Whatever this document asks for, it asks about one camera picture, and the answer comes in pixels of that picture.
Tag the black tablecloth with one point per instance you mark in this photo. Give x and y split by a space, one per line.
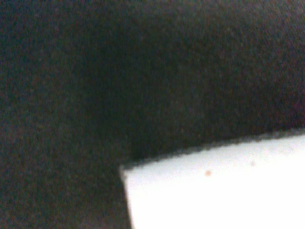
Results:
89 85

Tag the white sponge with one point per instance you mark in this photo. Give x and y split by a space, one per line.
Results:
259 184

